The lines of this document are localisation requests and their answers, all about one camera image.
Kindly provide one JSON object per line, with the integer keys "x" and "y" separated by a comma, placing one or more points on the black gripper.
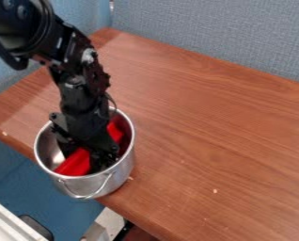
{"x": 81, "y": 123}

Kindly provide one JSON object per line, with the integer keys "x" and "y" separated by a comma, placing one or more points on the red plastic block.
{"x": 77, "y": 164}

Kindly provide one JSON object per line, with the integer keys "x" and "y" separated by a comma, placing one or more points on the metal pot with handle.
{"x": 94, "y": 185}

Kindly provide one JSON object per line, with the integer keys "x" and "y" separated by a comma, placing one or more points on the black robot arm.
{"x": 34, "y": 34}

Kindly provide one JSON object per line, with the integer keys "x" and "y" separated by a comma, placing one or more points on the black object under table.
{"x": 38, "y": 226}

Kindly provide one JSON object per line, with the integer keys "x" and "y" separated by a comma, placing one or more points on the white appliance at bottom left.
{"x": 14, "y": 229}

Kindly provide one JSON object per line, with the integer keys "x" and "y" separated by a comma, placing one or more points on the grey metal table frame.
{"x": 110, "y": 227}

